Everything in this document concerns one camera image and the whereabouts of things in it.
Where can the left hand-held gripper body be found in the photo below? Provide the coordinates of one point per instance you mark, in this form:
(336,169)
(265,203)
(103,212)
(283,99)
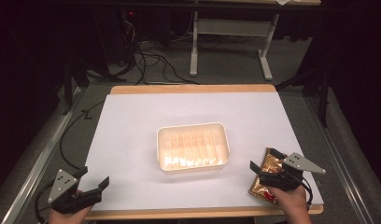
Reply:
(67,196)

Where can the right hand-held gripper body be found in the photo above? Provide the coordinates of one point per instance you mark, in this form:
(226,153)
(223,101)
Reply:
(292,174)

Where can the gold foil snack packet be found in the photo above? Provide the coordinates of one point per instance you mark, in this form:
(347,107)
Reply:
(267,170)

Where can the cream plastic tray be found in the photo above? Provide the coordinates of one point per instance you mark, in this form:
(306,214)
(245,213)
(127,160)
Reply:
(192,146)

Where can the person's left hand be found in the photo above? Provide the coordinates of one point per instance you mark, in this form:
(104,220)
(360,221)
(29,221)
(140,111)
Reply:
(69,216)

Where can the person's right hand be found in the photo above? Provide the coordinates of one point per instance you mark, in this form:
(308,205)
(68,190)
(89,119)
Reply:
(290,202)

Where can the black stand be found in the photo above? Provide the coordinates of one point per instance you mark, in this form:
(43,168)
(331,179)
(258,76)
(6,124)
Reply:
(73,77)
(319,84)

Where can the white paper sheet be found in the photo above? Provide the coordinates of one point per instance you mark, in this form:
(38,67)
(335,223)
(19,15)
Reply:
(166,118)

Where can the aluminium rail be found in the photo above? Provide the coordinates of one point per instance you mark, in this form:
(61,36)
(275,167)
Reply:
(341,161)
(39,161)

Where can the white metal desk frame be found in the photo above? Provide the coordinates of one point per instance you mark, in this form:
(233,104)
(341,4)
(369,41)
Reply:
(232,28)

